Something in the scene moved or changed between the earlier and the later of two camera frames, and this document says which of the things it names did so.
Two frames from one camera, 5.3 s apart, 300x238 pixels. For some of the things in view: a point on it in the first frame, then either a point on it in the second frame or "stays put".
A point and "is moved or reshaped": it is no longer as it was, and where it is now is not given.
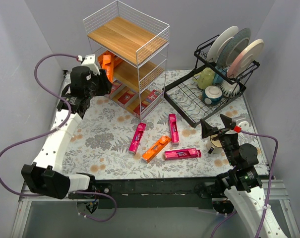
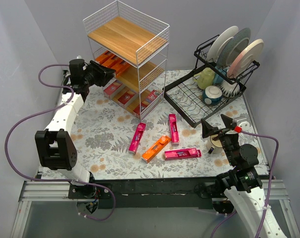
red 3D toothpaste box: (148, 105) stays put
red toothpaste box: (124, 96) stays put
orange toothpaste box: (106, 61) to (123, 67)
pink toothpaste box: (137, 138) stays put
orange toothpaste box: (106, 61) is moved or reshaped
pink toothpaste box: (174, 129) stays put
